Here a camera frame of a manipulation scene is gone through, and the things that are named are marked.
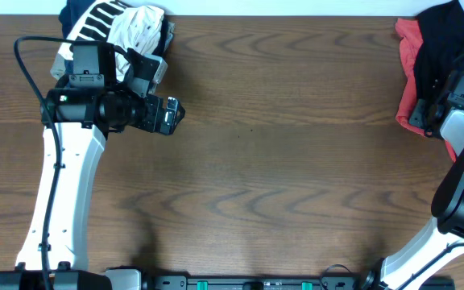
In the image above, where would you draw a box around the black hydrogen t-shirt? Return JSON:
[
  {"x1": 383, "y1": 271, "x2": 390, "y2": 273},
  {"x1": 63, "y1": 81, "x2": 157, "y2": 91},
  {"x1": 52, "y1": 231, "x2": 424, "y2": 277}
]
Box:
[{"x1": 413, "y1": 1, "x2": 464, "y2": 110}]

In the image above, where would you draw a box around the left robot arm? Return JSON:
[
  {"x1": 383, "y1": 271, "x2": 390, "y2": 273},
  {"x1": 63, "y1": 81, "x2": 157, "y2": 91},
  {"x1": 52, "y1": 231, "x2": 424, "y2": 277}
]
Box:
[{"x1": 0, "y1": 89, "x2": 185, "y2": 289}]

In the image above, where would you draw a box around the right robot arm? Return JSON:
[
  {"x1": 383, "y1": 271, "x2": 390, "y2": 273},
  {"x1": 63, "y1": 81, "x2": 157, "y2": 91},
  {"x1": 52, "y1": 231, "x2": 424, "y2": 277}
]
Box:
[{"x1": 357, "y1": 110, "x2": 464, "y2": 289}]

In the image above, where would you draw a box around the red printed t-shirt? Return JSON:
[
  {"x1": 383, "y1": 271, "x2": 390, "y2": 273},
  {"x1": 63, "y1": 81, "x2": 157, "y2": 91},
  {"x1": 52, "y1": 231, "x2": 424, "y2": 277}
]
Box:
[{"x1": 395, "y1": 19, "x2": 464, "y2": 160}]

